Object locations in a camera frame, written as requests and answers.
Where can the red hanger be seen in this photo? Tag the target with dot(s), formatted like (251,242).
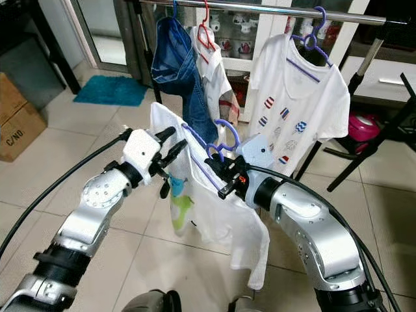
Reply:
(207,32)

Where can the grey curtain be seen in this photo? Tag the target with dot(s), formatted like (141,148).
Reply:
(130,45)

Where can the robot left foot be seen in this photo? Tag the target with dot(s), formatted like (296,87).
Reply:
(151,302)

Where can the metal clothes rack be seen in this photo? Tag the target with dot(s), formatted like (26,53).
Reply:
(260,10)

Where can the pink appliance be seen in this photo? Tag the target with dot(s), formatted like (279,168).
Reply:
(364,127)

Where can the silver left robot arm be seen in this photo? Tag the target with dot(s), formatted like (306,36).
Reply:
(97,198)

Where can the white t-shirt green print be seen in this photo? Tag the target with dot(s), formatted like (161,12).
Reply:
(224,227)

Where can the cardboard box printed letters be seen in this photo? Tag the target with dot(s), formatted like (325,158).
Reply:
(19,127)

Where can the blue denim garment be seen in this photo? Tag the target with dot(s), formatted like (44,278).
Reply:
(175,62)

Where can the pale blue right wrist camera mount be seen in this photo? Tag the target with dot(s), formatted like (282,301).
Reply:
(253,151)

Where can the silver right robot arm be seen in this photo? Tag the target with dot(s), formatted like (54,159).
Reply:
(312,221)

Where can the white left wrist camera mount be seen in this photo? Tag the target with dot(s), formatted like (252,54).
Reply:
(142,151)

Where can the black desk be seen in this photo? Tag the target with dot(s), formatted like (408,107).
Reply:
(16,19)

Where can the dark grey panel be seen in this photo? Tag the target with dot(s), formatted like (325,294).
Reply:
(32,65)

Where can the glass sliding door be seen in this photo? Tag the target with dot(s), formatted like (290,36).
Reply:
(104,29)

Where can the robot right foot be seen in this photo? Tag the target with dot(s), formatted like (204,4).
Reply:
(242,305)

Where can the teal floor mat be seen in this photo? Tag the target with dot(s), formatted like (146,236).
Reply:
(110,91)

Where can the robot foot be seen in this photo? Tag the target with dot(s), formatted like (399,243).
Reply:
(151,302)
(242,305)

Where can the blue hanger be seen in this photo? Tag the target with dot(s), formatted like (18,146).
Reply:
(174,9)

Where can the white t-shirt flag prints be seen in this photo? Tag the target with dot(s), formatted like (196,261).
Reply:
(292,97)

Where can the white shirt plaid cuff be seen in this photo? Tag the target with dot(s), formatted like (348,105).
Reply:
(218,71)

